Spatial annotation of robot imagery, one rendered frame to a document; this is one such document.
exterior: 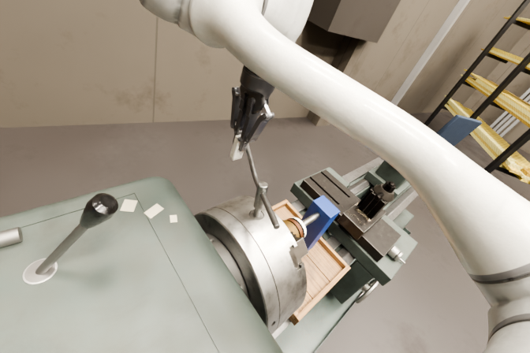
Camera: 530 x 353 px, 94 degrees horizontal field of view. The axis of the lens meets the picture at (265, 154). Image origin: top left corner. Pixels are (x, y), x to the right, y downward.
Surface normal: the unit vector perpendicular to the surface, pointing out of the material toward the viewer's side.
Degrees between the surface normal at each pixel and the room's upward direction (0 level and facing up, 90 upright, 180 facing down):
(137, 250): 0
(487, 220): 62
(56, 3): 90
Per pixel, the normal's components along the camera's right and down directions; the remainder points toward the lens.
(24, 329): 0.29, -0.76
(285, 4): 0.53, 0.61
